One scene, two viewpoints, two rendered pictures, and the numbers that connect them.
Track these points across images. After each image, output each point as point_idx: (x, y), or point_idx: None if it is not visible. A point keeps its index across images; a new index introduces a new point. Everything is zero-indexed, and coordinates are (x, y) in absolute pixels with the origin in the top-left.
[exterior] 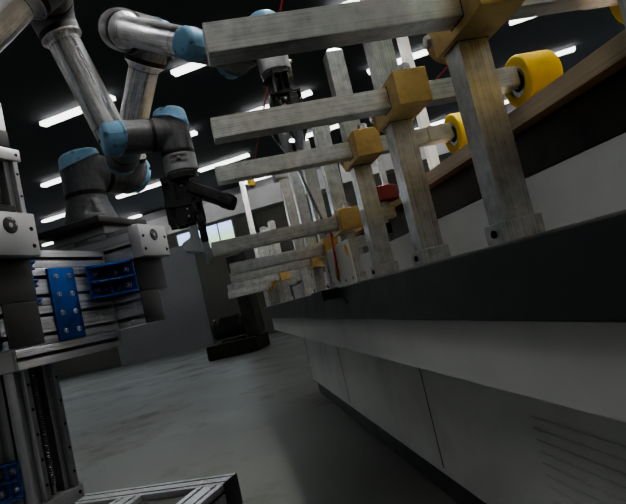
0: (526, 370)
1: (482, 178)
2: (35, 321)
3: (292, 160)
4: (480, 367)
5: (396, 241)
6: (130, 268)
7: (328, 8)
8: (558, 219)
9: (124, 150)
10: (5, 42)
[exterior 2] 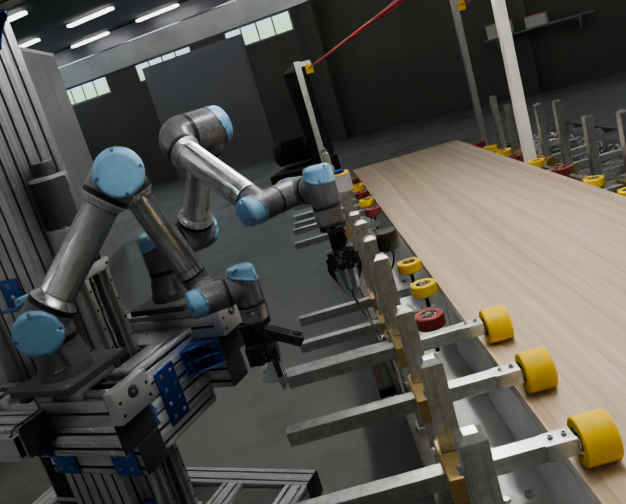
0: None
1: None
2: (160, 443)
3: (348, 366)
4: None
5: (450, 308)
6: (215, 345)
7: (361, 498)
8: (549, 466)
9: (208, 315)
10: (100, 248)
